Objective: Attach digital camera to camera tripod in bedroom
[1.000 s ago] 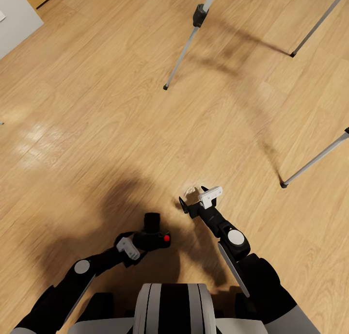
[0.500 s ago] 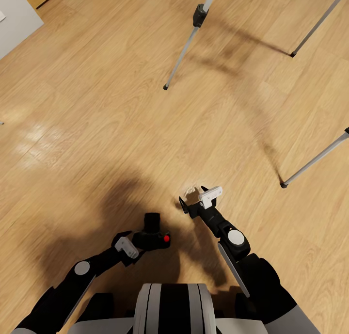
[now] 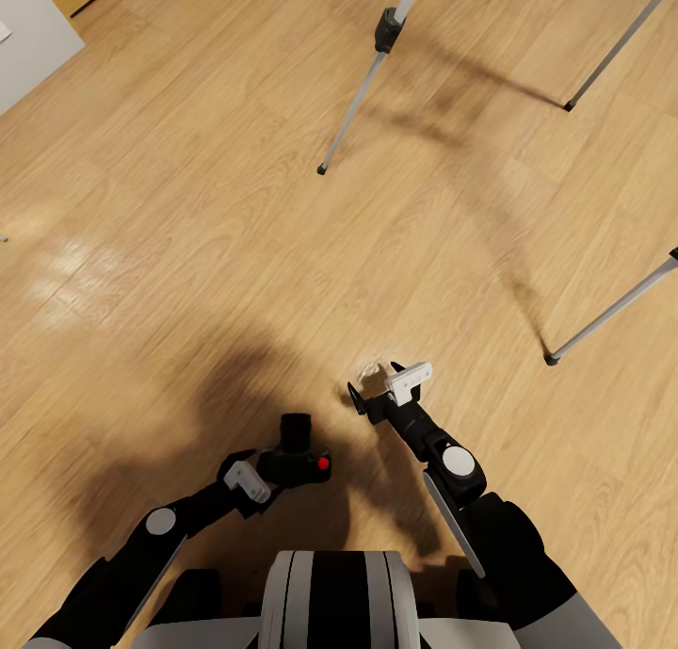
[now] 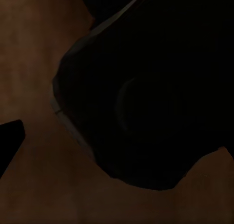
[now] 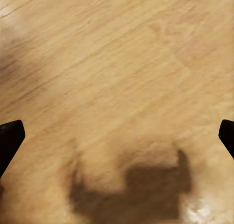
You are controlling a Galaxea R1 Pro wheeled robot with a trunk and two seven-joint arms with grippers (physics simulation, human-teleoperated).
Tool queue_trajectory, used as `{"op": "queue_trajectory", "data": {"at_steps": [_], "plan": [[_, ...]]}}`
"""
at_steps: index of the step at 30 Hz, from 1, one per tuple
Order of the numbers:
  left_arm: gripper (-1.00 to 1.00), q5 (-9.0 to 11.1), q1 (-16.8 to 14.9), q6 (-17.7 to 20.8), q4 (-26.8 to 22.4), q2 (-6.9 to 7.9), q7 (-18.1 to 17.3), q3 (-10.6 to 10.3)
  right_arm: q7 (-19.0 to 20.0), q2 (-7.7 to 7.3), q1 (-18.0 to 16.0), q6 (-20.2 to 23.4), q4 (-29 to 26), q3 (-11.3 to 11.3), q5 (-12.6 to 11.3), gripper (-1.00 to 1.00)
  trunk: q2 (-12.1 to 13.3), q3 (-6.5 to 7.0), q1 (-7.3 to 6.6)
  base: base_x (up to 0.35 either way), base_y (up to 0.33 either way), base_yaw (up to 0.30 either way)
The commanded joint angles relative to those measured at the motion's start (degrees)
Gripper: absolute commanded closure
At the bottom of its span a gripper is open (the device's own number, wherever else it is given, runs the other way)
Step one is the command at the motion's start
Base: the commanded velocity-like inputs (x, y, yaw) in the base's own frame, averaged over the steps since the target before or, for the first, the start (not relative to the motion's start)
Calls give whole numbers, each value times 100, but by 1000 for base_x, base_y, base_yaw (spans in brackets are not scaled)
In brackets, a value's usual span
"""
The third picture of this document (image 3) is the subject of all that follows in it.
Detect camera tripod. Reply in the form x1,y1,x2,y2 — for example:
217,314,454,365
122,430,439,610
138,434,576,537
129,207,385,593
317,0,678,366

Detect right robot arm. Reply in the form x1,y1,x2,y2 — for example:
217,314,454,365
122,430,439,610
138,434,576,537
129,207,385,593
347,362,624,649

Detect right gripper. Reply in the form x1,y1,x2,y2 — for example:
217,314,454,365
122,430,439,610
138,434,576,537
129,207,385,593
347,362,429,440

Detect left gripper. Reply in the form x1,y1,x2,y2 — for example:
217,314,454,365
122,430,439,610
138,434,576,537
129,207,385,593
203,448,283,522

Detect digital camera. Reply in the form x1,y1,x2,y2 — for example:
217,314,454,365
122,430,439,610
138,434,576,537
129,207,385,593
256,414,331,489

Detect robot trunk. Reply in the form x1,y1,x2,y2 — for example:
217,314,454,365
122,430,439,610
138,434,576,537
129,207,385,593
258,551,420,649

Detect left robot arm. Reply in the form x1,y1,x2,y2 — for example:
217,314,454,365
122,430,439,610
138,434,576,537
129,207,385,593
22,448,283,649

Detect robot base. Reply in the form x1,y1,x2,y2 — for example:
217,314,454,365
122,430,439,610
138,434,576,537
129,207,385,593
129,569,521,649

